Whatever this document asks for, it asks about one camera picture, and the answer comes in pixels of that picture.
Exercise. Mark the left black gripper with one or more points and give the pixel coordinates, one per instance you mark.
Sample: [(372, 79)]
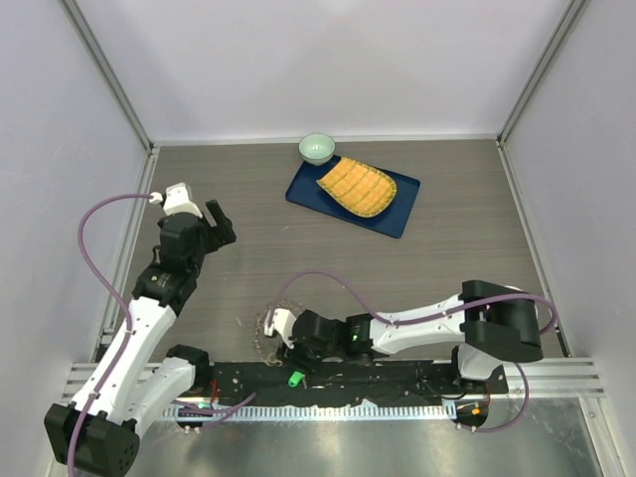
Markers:
[(219, 235)]

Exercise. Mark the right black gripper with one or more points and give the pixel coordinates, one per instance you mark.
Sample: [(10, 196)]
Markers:
[(295, 358)]

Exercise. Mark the green capped key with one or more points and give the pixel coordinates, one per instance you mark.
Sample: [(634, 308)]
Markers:
[(295, 379)]

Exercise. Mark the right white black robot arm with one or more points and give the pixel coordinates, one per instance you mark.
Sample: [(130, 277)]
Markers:
[(489, 324)]

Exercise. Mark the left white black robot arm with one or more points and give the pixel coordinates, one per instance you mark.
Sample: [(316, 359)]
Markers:
[(99, 431)]

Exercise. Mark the dark blue tray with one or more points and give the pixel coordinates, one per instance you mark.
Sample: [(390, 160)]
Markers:
[(304, 191)]

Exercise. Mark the light green ceramic bowl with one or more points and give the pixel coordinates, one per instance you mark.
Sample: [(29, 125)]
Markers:
[(317, 148)]

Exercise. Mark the yellow woven bamboo mat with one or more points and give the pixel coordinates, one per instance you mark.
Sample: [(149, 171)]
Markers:
[(359, 188)]

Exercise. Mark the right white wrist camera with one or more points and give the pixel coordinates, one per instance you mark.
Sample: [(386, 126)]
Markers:
[(280, 323)]

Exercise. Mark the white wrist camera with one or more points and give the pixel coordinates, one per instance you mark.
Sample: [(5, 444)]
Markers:
[(280, 323), (176, 199)]

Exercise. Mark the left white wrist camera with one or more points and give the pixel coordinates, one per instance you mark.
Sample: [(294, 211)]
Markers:
[(176, 199)]

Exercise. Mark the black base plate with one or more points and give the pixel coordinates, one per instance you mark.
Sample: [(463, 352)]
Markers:
[(384, 383)]

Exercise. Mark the slotted white cable duct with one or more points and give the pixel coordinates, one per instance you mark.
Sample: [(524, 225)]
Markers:
[(366, 411)]

